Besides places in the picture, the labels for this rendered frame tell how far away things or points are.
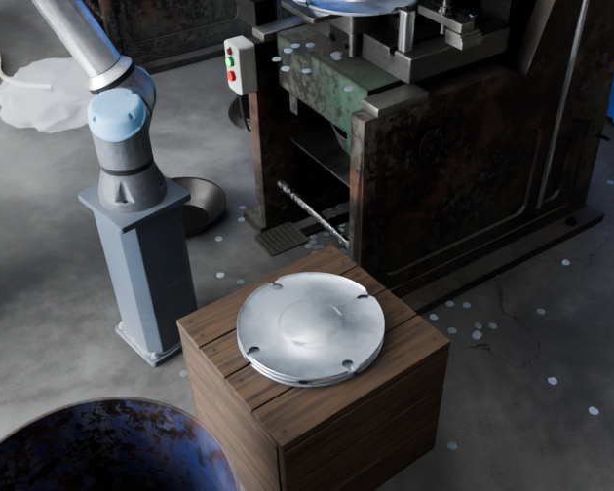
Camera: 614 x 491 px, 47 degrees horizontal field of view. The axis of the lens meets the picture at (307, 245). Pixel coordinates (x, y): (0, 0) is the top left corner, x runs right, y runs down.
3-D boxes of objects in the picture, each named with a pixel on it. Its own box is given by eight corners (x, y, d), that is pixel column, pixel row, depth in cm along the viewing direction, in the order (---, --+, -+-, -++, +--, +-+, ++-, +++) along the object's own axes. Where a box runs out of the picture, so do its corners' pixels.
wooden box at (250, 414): (289, 549, 143) (282, 447, 120) (196, 425, 167) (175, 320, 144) (435, 447, 160) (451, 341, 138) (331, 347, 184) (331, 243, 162)
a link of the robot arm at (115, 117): (94, 172, 151) (79, 116, 142) (103, 139, 161) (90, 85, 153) (150, 169, 151) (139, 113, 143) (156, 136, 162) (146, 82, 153)
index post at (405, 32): (403, 53, 157) (406, 10, 150) (395, 48, 159) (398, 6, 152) (413, 50, 158) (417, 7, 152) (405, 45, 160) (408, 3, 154)
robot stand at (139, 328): (154, 368, 180) (121, 229, 152) (114, 330, 191) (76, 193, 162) (212, 330, 190) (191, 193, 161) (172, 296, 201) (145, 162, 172)
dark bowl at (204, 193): (157, 264, 212) (153, 245, 207) (119, 213, 231) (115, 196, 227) (245, 228, 224) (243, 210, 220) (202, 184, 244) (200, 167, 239)
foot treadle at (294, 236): (272, 270, 192) (271, 254, 188) (253, 250, 198) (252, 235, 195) (440, 197, 216) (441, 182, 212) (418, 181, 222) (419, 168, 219)
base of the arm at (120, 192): (123, 221, 154) (114, 183, 147) (87, 193, 162) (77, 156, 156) (180, 193, 162) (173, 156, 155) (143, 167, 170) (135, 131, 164)
